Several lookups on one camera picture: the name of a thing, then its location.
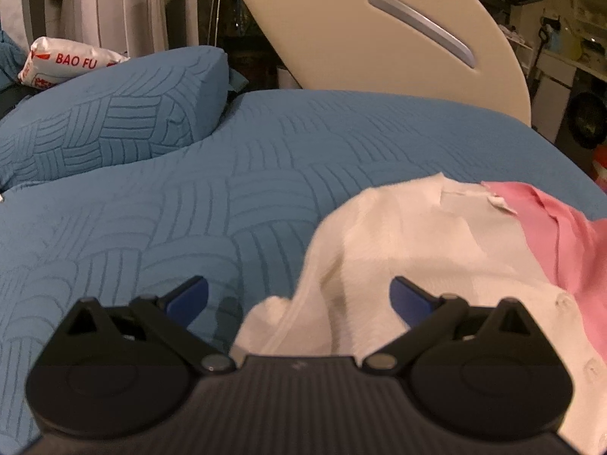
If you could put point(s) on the pink and white knit garment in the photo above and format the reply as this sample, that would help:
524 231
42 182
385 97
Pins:
483 242

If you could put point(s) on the white red-lettered plastic package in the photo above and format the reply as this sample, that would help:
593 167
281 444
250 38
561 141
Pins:
52 61

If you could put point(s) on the blue quilted cushion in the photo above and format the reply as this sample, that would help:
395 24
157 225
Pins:
138 110

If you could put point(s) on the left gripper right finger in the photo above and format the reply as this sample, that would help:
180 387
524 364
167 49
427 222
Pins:
430 320

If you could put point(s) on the blue quilted sofa seat cover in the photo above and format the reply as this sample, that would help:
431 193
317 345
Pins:
238 208

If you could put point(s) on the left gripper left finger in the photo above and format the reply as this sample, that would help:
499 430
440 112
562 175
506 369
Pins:
167 318

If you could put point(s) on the beige oval table top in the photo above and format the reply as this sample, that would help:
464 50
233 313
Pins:
447 49

